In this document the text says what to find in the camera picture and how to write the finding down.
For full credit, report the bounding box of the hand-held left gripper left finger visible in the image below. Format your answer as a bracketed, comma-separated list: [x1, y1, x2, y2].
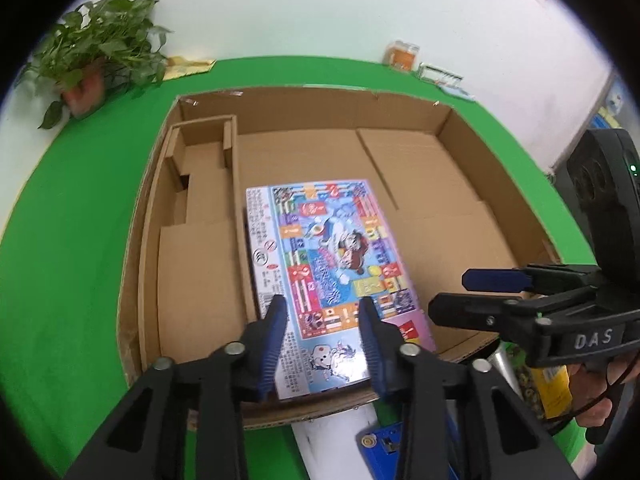
[65, 294, 290, 480]

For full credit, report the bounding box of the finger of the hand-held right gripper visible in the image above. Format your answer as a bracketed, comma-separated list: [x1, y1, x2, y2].
[428, 293, 552, 334]
[461, 264, 603, 297]

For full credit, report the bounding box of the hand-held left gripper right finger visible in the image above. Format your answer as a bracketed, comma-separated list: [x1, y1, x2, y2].
[357, 296, 578, 480]

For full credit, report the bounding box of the white handheld device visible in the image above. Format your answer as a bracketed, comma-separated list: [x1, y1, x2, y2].
[292, 402, 381, 480]

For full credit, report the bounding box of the yellow cylindrical canister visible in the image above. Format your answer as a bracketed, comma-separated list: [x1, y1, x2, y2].
[517, 360, 573, 420]

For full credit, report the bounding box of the colourful board game box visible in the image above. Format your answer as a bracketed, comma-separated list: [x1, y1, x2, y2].
[244, 177, 437, 402]

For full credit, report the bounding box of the large cardboard box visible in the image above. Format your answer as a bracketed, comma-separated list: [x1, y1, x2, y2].
[116, 86, 563, 430]

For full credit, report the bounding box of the person's right hand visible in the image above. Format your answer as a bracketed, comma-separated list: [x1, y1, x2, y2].
[567, 361, 610, 428]

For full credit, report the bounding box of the clear plastic case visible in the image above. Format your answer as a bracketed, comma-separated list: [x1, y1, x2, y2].
[416, 62, 473, 101]

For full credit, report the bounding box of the green table cloth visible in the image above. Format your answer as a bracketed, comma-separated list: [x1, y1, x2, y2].
[0, 57, 616, 480]

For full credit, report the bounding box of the small orange box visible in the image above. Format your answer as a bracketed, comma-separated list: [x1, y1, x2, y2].
[384, 40, 420, 72]

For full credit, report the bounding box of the yellow paper envelope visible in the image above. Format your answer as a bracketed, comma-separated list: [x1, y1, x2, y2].
[162, 55, 217, 81]

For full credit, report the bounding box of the potted green plant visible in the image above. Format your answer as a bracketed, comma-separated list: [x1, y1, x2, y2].
[22, 0, 173, 131]

